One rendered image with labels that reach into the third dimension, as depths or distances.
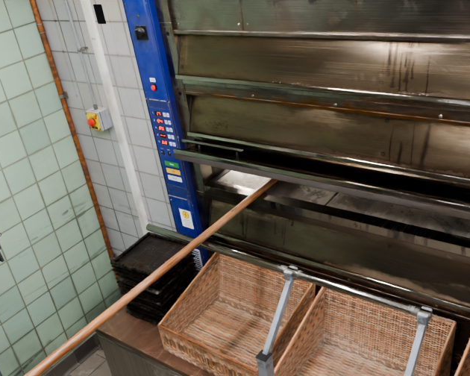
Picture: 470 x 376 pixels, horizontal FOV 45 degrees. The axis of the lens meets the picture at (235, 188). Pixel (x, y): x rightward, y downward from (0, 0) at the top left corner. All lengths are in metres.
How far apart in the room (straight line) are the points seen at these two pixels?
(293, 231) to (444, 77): 0.97
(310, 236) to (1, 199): 1.56
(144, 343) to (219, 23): 1.48
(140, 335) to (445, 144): 1.65
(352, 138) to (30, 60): 1.70
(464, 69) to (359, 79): 0.34
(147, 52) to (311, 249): 1.09
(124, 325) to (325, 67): 1.61
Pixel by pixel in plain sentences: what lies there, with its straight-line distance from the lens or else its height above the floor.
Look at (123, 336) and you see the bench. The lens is 2.83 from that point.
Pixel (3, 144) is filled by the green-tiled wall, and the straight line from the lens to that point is 2.99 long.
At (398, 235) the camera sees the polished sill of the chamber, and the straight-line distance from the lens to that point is 2.18.
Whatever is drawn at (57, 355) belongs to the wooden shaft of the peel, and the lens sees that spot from 1.90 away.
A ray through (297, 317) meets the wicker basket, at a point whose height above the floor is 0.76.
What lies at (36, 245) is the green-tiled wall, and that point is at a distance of 3.21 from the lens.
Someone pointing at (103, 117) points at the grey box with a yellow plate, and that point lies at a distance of 2.87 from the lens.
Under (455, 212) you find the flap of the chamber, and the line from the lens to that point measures 1.86.
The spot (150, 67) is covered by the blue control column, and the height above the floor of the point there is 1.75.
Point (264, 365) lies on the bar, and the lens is 2.03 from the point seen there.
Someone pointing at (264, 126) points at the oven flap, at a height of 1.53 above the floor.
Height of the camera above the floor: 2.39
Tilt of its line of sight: 28 degrees down
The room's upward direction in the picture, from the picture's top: 10 degrees counter-clockwise
